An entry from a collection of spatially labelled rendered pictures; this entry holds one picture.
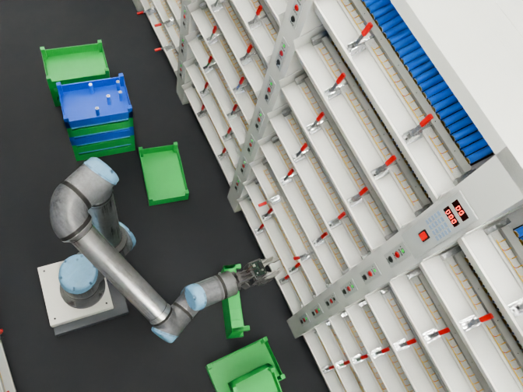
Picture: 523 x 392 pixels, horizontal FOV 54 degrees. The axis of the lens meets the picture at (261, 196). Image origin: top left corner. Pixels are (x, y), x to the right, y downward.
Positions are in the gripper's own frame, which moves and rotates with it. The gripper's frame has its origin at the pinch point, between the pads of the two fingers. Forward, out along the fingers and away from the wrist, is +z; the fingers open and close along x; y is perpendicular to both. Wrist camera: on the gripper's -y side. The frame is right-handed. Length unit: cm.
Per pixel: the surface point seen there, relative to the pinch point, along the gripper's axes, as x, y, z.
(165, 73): 138, -59, 18
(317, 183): 14.8, 33.1, 11.3
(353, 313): -28.4, 13.1, 11.8
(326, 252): -4.9, 13.9, 13.2
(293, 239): 8.2, -5.9, 14.3
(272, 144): 42.4, 14.4, 14.3
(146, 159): 89, -62, -11
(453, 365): -53, 52, 9
